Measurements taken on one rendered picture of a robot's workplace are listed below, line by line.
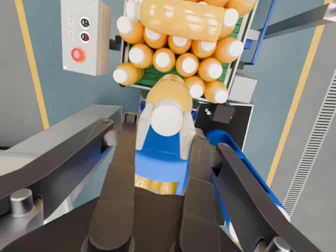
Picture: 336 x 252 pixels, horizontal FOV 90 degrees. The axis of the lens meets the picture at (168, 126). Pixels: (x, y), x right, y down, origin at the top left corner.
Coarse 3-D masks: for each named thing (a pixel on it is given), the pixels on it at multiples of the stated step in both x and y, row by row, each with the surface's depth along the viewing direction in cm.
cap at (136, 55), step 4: (132, 48) 46; (136, 48) 46; (132, 52) 46; (136, 52) 46; (140, 52) 46; (132, 56) 46; (136, 56) 46; (140, 56) 46; (132, 60) 47; (136, 60) 47; (140, 60) 47
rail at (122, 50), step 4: (124, 0) 54; (124, 4) 54; (124, 8) 55; (124, 12) 55; (124, 44) 60; (124, 48) 61; (120, 52) 59; (124, 52) 62; (120, 56) 60; (120, 60) 60
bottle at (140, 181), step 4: (136, 176) 57; (140, 176) 57; (136, 180) 57; (140, 180) 57; (144, 180) 57; (148, 180) 59; (136, 184) 58; (140, 184) 58; (144, 184) 58; (148, 184) 60; (148, 188) 61
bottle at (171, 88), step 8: (160, 80) 29; (168, 80) 25; (176, 80) 27; (152, 88) 25; (160, 88) 23; (168, 88) 23; (176, 88) 23; (184, 88) 25; (152, 96) 23; (160, 96) 22; (168, 96) 22; (176, 96) 22; (184, 96) 23; (176, 104) 21; (184, 104) 22
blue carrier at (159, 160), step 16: (144, 144) 52; (160, 144) 54; (176, 144) 56; (144, 160) 46; (160, 160) 46; (176, 160) 47; (144, 176) 48; (160, 176) 47; (176, 176) 48; (176, 192) 51
